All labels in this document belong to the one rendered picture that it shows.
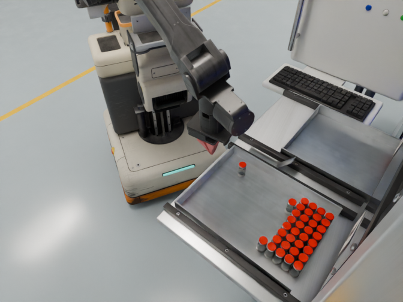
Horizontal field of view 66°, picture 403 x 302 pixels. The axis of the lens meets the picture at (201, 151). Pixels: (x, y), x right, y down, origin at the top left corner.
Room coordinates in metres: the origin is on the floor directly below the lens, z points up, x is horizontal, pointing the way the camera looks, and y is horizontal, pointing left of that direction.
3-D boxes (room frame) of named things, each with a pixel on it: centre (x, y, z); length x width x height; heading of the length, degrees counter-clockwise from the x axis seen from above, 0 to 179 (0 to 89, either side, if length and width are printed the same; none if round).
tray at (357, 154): (0.62, -0.45, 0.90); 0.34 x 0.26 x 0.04; 51
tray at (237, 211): (0.43, -0.14, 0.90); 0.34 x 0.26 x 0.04; 50
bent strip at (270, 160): (0.60, -0.20, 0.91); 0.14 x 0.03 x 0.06; 51
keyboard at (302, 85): (1.02, -0.48, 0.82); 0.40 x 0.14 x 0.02; 50
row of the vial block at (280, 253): (0.36, -0.23, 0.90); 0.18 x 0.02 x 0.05; 140
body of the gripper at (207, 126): (0.51, -0.02, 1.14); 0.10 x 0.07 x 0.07; 58
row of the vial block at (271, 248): (0.37, -0.21, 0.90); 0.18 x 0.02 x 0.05; 140
